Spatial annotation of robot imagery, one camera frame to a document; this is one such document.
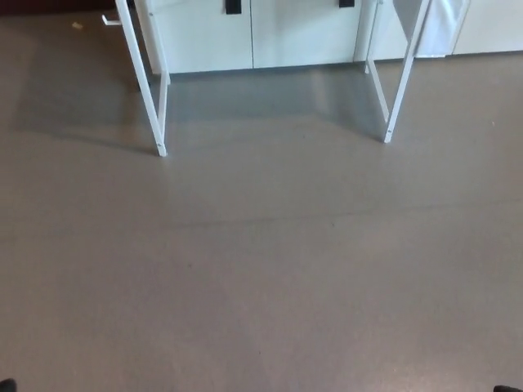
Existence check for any dark brown door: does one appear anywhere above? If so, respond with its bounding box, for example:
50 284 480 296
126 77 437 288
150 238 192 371
0 0 119 21

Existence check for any white cabinet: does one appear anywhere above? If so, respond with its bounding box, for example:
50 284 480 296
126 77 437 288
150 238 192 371
134 0 523 75

